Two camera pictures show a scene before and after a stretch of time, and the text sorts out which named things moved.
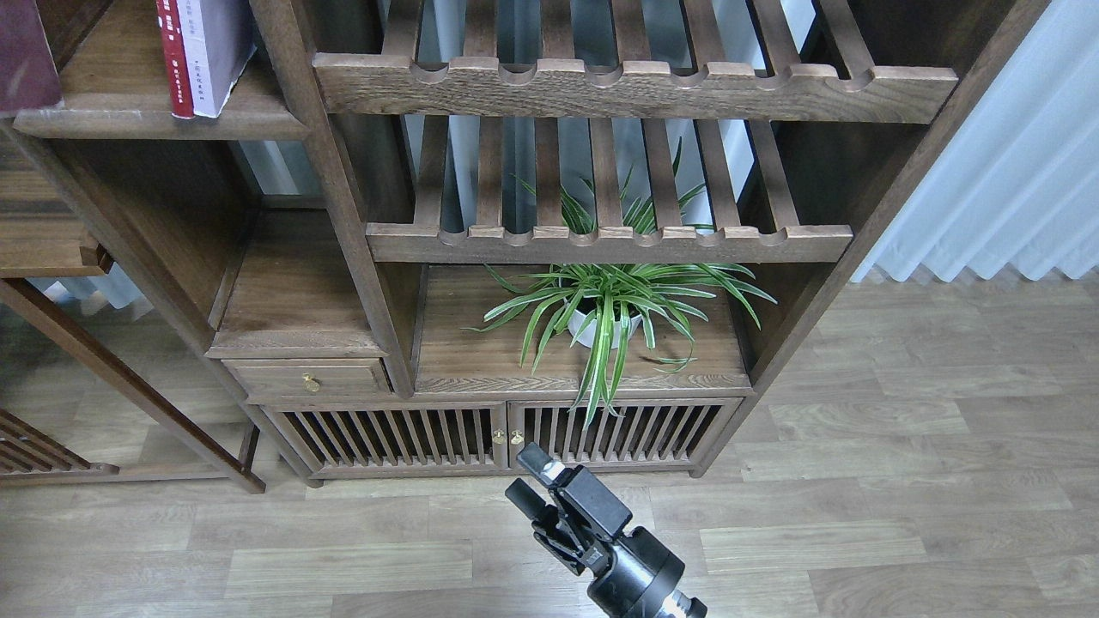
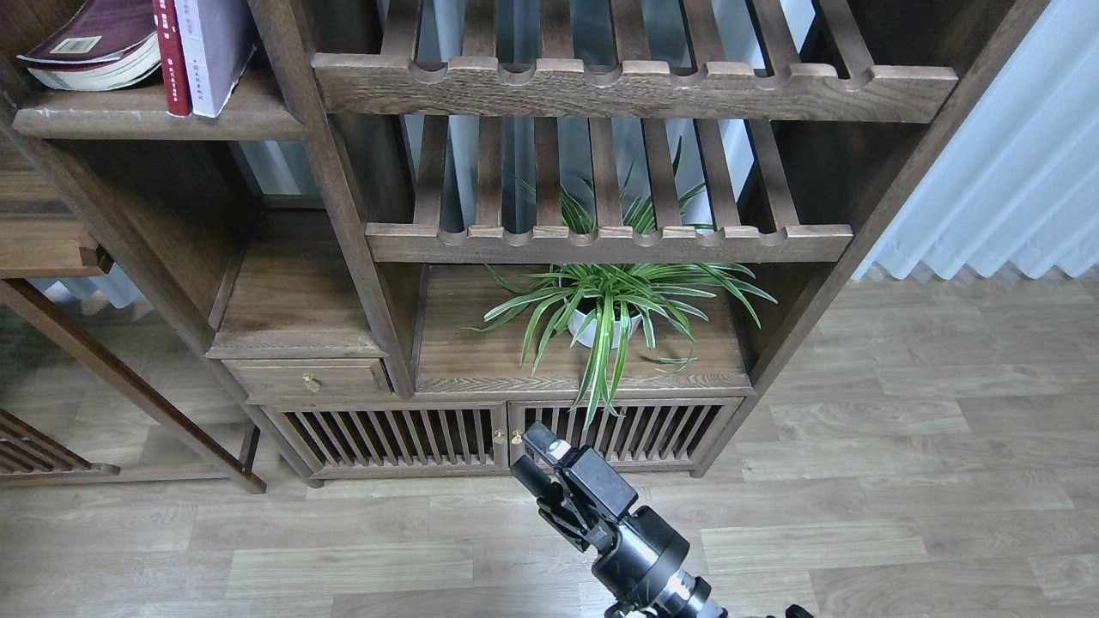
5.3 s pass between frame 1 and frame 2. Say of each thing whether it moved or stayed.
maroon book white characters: moved
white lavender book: stayed
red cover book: stayed
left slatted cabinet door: stayed
